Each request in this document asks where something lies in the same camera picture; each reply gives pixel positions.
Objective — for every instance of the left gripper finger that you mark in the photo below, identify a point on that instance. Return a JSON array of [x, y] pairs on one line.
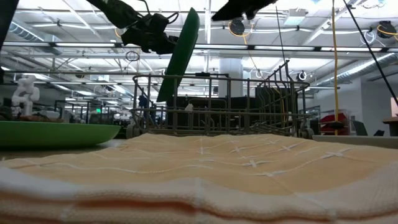
[[169, 41], [163, 50]]

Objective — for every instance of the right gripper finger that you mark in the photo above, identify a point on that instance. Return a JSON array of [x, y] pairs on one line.
[[228, 13]]

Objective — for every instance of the dark green plate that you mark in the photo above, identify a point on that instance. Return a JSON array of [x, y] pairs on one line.
[[183, 49]]

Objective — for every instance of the light green plate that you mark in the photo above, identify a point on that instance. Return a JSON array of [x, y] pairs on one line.
[[56, 133]]

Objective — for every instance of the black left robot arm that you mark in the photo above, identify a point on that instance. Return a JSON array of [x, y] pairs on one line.
[[112, 11]]

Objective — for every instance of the white round column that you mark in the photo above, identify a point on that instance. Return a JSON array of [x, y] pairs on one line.
[[230, 77]]

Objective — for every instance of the white robot figure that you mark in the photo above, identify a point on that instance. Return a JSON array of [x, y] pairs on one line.
[[26, 93]]

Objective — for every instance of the red storage bin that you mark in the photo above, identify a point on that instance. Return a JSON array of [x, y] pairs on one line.
[[332, 123]]

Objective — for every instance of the dark office chair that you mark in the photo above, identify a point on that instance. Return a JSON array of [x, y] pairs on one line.
[[359, 128]]

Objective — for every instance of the silver ventilation duct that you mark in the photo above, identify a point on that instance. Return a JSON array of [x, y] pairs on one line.
[[357, 68]]

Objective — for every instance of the black upright post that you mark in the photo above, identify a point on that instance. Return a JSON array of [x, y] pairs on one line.
[[7, 18]]

